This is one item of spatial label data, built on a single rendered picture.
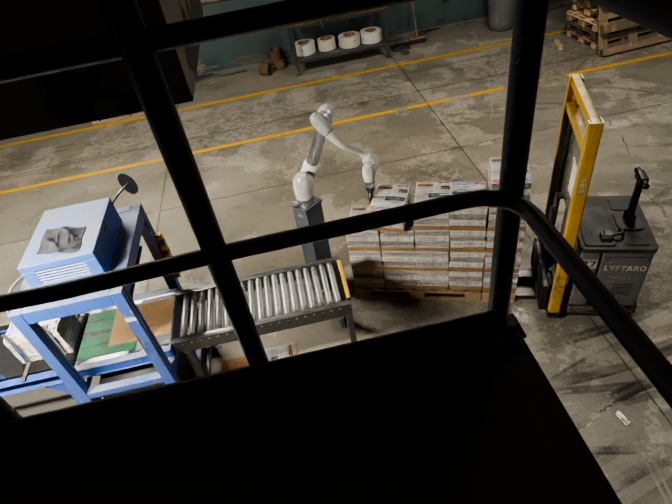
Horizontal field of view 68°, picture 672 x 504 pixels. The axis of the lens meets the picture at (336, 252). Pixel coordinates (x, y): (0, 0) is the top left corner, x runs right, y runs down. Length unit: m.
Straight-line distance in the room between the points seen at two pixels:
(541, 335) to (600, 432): 0.89
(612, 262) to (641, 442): 1.29
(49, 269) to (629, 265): 4.03
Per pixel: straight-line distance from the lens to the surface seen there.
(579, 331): 4.66
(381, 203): 4.10
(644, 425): 4.28
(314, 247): 4.54
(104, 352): 4.05
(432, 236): 4.20
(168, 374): 3.78
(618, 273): 4.44
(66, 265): 3.39
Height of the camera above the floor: 3.48
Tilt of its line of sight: 41 degrees down
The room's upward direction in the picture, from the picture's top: 10 degrees counter-clockwise
